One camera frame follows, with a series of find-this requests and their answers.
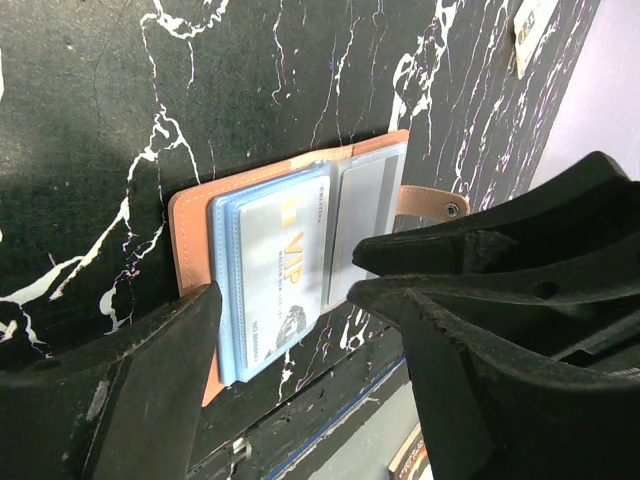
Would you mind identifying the white printed paper packet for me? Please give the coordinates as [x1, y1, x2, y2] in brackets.
[514, 0, 558, 80]

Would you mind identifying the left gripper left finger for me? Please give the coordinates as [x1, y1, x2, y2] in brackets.
[1, 283, 222, 479]

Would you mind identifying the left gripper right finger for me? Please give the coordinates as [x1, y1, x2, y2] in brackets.
[348, 152, 639, 479]

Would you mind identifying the white card magnetic stripe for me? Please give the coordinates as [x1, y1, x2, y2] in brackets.
[328, 154, 403, 307]

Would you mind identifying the silver VIP card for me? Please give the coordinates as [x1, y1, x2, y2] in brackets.
[238, 175, 330, 372]

